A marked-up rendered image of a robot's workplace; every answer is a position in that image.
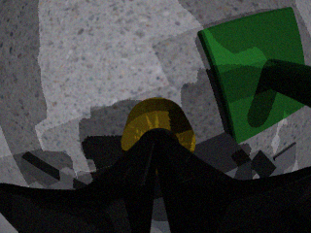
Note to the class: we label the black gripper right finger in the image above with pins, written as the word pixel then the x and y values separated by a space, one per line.
pixel 199 198

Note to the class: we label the gold round nut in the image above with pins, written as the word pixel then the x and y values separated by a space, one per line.
pixel 153 113

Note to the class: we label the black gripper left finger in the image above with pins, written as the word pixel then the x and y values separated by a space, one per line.
pixel 118 201

